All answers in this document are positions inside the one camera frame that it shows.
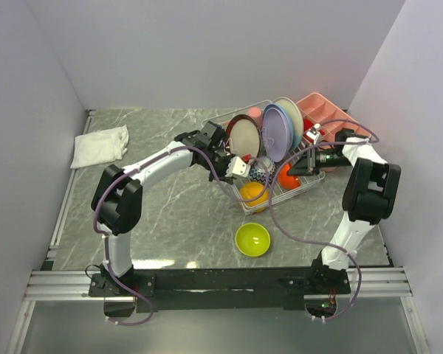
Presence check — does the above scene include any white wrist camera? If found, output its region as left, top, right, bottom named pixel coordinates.
left=225, top=156, right=250, bottom=178
left=303, top=123, right=323, bottom=145

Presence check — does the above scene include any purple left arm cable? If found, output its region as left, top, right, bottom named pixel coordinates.
left=92, top=145, right=276, bottom=326

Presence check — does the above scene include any pink plastic cup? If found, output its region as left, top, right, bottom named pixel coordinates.
left=247, top=107, right=263, bottom=128

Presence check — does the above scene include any white wire dish rack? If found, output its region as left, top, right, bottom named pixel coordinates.
left=201, top=100, right=326, bottom=215

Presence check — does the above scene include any lavender plate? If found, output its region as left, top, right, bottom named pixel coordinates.
left=261, top=103, right=294, bottom=162

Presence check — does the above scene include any red-orange bowl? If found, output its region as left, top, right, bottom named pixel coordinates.
left=278, top=163, right=301, bottom=190

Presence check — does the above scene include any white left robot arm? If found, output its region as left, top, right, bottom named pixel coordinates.
left=91, top=122, right=233, bottom=296

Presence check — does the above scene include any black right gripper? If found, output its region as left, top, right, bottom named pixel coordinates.
left=287, top=145, right=352, bottom=178

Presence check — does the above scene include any pink compartment organizer tray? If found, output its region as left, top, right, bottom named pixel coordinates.
left=296, top=92, right=370, bottom=142

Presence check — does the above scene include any aluminium rail frame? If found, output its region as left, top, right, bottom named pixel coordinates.
left=5, top=108, right=429, bottom=354

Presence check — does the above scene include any orange-yellow bowl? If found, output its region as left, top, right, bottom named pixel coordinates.
left=239, top=181, right=269, bottom=213

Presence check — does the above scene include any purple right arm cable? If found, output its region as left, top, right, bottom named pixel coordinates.
left=268, top=118, right=380, bottom=321

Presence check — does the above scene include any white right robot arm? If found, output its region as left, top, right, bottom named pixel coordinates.
left=287, top=128, right=402, bottom=294

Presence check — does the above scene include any dark red rimmed plate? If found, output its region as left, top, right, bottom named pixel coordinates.
left=226, top=114, right=261, bottom=157

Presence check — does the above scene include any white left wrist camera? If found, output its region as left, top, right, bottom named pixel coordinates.
left=225, top=156, right=250, bottom=178

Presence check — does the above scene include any white folded cloth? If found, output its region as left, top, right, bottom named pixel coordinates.
left=70, top=125, right=129, bottom=170

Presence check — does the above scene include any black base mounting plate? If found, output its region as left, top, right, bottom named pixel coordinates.
left=89, top=267, right=351, bottom=313

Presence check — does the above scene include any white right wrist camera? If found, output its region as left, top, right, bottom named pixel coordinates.
left=303, top=123, right=323, bottom=145

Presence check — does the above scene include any red white patterned bowl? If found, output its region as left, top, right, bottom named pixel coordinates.
left=248, top=156, right=275, bottom=184

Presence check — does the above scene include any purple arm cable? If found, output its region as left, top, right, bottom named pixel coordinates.
left=268, top=118, right=380, bottom=321
left=92, top=145, right=276, bottom=326

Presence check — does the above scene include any lime green bowl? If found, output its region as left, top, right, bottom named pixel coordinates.
left=235, top=223, right=271, bottom=257

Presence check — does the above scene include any cream and blue plate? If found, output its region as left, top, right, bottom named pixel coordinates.
left=272, top=97, right=304, bottom=143

